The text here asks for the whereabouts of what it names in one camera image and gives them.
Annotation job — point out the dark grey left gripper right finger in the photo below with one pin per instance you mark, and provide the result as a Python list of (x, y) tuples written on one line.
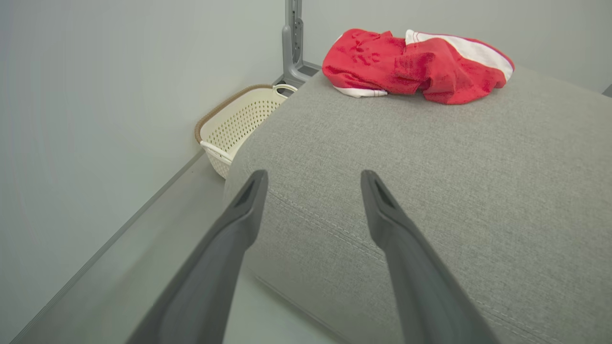
[(420, 286)]

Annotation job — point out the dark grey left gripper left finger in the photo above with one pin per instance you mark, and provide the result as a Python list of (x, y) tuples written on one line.
[(210, 277)]

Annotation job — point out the crumpled red and white garment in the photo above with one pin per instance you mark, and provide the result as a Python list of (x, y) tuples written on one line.
[(420, 67)]

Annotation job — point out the grey fabric cushion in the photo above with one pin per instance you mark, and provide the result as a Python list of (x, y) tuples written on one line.
[(430, 167)]

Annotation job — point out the cream plastic laundry basket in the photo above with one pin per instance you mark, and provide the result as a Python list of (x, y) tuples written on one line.
[(234, 124)]

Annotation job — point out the grey metal frame with bracket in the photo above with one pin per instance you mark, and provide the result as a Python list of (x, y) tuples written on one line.
[(291, 57)]

